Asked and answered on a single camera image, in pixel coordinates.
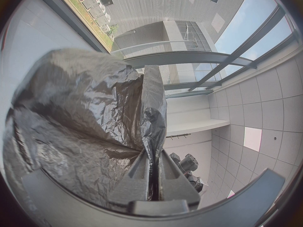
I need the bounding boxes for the black plastic bag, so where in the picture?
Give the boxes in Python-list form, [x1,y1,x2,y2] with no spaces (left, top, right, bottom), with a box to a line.
[2,47,167,209]

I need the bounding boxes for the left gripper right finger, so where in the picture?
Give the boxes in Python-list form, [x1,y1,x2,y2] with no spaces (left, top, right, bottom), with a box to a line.
[158,149,201,205]

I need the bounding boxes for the square ceiling light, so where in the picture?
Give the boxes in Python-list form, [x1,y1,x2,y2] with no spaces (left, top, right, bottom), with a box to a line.
[244,127,263,152]

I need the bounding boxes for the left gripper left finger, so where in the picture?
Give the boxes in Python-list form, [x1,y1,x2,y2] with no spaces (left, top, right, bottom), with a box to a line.
[108,149,150,205]

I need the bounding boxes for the window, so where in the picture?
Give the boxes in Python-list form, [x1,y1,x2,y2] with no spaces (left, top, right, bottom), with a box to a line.
[36,0,301,94]

